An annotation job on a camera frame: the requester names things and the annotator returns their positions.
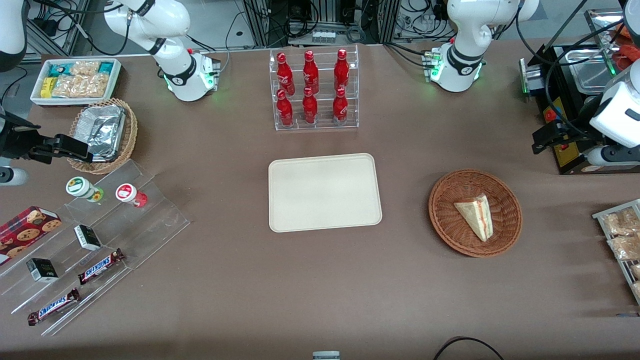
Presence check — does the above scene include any steel fryer pan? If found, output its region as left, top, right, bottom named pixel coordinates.
left=564, top=47, right=622, bottom=96

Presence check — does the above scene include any snickers chocolate bar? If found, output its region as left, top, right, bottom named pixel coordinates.
left=27, top=287, right=81, bottom=327
left=77, top=248, right=126, bottom=286

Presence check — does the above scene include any brown wicker basket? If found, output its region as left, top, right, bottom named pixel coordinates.
left=428, top=169, right=524, bottom=259

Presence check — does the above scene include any metal wire rack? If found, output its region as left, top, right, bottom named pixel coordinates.
left=592, top=198, right=640, bottom=306

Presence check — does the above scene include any black looped cable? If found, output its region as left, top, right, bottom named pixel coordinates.
left=432, top=336, right=506, bottom=360

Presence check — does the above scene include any white power strip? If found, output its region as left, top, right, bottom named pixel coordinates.
left=311, top=30, right=350, bottom=44

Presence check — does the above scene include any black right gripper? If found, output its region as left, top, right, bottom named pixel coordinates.
left=0, top=111, right=94, bottom=165

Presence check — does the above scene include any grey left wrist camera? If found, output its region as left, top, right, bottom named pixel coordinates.
left=587, top=146, right=640, bottom=167

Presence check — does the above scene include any steel fryer lid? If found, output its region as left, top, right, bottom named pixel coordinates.
left=584, top=8, right=632, bottom=77

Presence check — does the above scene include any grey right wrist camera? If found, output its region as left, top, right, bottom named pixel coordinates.
left=0, top=167, right=29, bottom=187

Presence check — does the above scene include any clear acrylic stepped display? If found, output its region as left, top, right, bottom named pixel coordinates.
left=0, top=159, right=191, bottom=337

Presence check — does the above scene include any red cola bottle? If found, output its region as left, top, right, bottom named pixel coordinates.
left=332, top=87, right=349, bottom=125
left=302, top=50, right=320, bottom=95
left=333, top=48, right=351, bottom=92
left=276, top=52, right=296, bottom=96
left=302, top=87, right=319, bottom=125
left=276, top=89, right=295, bottom=127

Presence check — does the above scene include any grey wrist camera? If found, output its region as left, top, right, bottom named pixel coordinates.
left=587, top=146, right=640, bottom=167
left=0, top=167, right=29, bottom=187

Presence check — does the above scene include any small clear cracker bag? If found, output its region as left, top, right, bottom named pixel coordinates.
left=69, top=60, right=101, bottom=77

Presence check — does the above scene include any white rectangular snack bin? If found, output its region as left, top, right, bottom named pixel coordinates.
left=29, top=58, right=123, bottom=107

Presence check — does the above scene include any triangle sandwich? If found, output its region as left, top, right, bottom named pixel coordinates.
left=453, top=193, right=495, bottom=243

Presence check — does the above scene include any clear bag of snacks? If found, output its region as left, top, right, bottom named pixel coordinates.
left=601, top=208, right=640, bottom=236
left=606, top=233, right=640, bottom=261

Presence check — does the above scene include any large clear cracker bag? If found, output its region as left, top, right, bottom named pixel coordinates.
left=51, top=73, right=110, bottom=99

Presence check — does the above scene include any small black carton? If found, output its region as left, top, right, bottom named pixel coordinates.
left=73, top=224, right=103, bottom=252
left=25, top=257, right=60, bottom=284

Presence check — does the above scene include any green lid cup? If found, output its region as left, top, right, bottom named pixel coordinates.
left=65, top=176, right=105, bottom=203

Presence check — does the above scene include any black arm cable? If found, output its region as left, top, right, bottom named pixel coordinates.
left=515, top=0, right=629, bottom=147

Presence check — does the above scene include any red lid cup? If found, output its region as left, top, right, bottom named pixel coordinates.
left=115, top=183, right=149, bottom=208

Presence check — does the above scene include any orange fried food piece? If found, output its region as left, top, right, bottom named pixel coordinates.
left=616, top=43, right=640, bottom=71

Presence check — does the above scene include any cream plastic tray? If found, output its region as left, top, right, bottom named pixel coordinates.
left=268, top=153, right=383, bottom=234

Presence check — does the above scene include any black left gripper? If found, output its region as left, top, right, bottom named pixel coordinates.
left=531, top=96, right=608, bottom=155

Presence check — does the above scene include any light wicker basket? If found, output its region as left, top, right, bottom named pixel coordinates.
left=66, top=98, right=139, bottom=175

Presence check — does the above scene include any clear acrylic bottle rack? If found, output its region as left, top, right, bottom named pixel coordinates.
left=268, top=44, right=360, bottom=132

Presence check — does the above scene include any aluminium foil container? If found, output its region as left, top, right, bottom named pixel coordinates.
left=74, top=104, right=127, bottom=163

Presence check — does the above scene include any aluminium frame rack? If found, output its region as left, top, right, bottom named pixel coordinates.
left=242, top=0, right=402, bottom=49

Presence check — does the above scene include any red cookie box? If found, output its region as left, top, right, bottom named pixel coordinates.
left=0, top=205, right=63, bottom=266

